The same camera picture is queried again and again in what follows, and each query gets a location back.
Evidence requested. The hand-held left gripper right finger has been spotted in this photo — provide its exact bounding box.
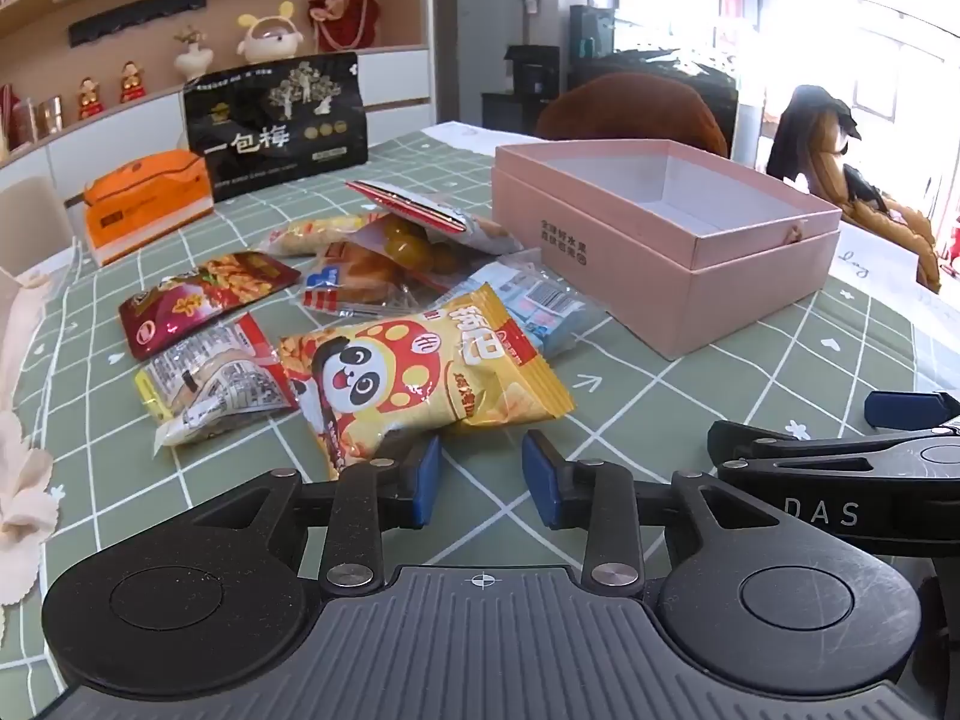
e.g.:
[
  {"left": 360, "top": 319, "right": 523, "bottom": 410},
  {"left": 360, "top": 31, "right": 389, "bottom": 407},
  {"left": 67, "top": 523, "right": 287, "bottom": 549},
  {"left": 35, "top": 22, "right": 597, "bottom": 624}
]
[{"left": 521, "top": 430, "right": 788, "bottom": 592}]

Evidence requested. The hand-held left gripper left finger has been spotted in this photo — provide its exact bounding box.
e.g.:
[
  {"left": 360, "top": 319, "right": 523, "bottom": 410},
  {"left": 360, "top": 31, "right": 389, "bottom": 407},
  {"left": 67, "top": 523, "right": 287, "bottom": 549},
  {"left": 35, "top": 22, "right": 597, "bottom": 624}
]
[{"left": 176, "top": 433, "right": 443, "bottom": 592}]

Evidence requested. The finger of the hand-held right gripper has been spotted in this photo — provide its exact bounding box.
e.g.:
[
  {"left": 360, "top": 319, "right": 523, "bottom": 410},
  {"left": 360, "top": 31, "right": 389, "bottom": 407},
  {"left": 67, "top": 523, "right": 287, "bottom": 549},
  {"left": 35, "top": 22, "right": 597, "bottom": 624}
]
[
  {"left": 707, "top": 418, "right": 912, "bottom": 479},
  {"left": 864, "top": 388, "right": 960, "bottom": 440}
]

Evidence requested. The yellow panda chip packet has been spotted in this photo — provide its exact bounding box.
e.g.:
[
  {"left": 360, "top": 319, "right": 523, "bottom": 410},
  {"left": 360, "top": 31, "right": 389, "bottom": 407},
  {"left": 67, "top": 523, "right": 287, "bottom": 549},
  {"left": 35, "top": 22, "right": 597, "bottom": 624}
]
[{"left": 277, "top": 283, "right": 577, "bottom": 481}]

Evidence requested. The pink cardboard box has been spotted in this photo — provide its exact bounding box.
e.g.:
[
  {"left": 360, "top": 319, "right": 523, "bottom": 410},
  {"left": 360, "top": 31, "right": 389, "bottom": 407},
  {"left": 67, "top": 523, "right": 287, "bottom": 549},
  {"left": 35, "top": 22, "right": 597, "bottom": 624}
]
[{"left": 491, "top": 141, "right": 843, "bottom": 361}]

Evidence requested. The clear bread bun packet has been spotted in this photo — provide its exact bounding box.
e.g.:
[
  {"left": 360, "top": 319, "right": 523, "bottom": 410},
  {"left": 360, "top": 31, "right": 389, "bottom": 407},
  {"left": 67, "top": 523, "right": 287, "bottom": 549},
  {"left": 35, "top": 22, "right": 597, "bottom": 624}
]
[{"left": 300, "top": 229, "right": 451, "bottom": 320}]

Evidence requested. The clear packet with red edge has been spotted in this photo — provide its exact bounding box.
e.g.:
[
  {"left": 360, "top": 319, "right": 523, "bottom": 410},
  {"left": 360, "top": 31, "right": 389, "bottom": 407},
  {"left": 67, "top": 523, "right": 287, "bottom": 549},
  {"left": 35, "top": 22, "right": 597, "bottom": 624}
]
[{"left": 133, "top": 313, "right": 299, "bottom": 457}]

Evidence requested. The pale yellow puffed snack packet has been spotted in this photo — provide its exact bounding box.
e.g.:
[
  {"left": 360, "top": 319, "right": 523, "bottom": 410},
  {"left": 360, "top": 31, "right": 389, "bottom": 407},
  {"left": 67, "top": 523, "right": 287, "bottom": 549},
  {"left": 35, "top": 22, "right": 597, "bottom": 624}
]
[{"left": 259, "top": 214, "right": 368, "bottom": 257}]

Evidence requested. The green checked tablecloth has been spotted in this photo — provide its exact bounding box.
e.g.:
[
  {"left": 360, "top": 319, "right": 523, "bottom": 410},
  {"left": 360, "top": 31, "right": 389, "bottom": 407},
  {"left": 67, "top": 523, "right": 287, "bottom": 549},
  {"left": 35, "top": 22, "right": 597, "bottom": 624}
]
[{"left": 11, "top": 120, "right": 960, "bottom": 698}]

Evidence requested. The blue and white snack packet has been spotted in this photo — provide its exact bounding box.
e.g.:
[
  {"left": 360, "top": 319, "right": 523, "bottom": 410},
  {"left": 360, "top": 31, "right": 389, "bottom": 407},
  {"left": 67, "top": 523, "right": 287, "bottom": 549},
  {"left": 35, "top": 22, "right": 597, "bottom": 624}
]
[{"left": 461, "top": 255, "right": 612, "bottom": 361}]

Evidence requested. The dark red snack packet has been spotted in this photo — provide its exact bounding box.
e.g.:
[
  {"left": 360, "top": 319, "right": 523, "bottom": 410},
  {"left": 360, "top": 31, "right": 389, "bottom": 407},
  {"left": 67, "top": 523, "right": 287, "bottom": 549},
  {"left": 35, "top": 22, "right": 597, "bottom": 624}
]
[{"left": 118, "top": 250, "right": 302, "bottom": 361}]

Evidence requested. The brown chair back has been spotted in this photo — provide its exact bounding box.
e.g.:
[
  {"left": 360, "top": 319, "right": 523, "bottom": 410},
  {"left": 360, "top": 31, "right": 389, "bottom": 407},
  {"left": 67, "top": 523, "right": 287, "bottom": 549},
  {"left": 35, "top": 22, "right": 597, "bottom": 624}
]
[{"left": 535, "top": 73, "right": 730, "bottom": 158}]

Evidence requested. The large black snack bag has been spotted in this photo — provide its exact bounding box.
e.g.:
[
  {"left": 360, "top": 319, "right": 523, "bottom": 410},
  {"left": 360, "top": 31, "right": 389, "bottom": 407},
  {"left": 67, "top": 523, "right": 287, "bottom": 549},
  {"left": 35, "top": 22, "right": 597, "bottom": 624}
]
[{"left": 182, "top": 51, "right": 370, "bottom": 203}]

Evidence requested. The black coffee machine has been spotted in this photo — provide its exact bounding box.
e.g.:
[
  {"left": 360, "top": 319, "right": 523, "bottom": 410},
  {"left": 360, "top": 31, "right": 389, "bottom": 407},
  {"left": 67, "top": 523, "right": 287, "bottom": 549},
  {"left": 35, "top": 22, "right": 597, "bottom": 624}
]
[{"left": 480, "top": 45, "right": 562, "bottom": 140}]

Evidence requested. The orange tissue pouch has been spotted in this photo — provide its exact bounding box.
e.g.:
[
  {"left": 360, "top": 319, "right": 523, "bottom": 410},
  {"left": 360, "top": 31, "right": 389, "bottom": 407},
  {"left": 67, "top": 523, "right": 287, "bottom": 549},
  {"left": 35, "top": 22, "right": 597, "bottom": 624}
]
[{"left": 81, "top": 148, "right": 216, "bottom": 267}]

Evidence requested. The white cabinet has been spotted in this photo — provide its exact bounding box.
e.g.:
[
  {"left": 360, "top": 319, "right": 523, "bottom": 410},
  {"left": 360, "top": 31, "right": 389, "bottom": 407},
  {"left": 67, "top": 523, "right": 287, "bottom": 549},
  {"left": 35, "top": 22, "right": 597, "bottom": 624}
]
[{"left": 0, "top": 45, "right": 436, "bottom": 196}]

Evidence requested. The beige ruffled cloth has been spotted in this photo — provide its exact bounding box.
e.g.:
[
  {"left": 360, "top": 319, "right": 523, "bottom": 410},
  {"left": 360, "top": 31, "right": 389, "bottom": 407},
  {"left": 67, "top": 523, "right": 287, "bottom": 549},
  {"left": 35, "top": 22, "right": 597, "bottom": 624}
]
[{"left": 0, "top": 262, "right": 62, "bottom": 608}]

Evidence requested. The red plush toy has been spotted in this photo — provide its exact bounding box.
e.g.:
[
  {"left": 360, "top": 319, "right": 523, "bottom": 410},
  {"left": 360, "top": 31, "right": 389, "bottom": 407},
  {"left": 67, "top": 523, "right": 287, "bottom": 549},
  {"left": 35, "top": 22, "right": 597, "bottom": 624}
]
[{"left": 304, "top": 0, "right": 381, "bottom": 53}]

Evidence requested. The white rabbit figurine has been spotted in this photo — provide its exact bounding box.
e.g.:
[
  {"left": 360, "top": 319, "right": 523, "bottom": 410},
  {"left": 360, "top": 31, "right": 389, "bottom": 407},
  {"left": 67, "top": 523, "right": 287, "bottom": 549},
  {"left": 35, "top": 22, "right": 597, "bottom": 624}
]
[{"left": 237, "top": 1, "right": 301, "bottom": 65}]

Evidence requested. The white vase with flowers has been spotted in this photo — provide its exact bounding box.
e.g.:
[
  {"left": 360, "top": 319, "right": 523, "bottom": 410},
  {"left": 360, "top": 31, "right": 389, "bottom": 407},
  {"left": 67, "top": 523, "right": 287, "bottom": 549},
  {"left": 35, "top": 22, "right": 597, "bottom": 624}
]
[{"left": 172, "top": 25, "right": 215, "bottom": 82}]

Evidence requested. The black wall hook rail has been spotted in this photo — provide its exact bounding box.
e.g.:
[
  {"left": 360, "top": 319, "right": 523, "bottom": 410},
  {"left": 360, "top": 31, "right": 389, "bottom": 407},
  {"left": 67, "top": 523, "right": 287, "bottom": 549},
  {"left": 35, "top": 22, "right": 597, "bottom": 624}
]
[{"left": 67, "top": 0, "right": 207, "bottom": 46}]

